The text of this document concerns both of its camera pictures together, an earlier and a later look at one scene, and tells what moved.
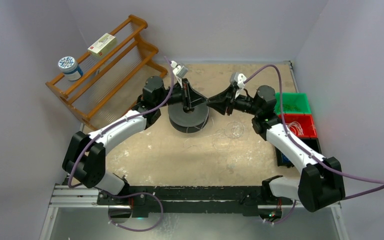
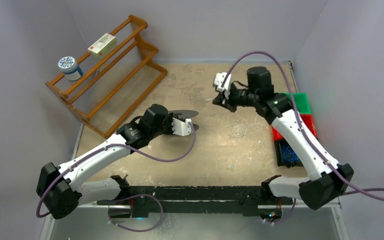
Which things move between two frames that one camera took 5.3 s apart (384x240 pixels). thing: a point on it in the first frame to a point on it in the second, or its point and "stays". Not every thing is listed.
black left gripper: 190,97 to 169,117
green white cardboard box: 103,45 stays
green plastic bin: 292,103 stays
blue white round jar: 69,66 stays
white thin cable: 204,125 to 238,128
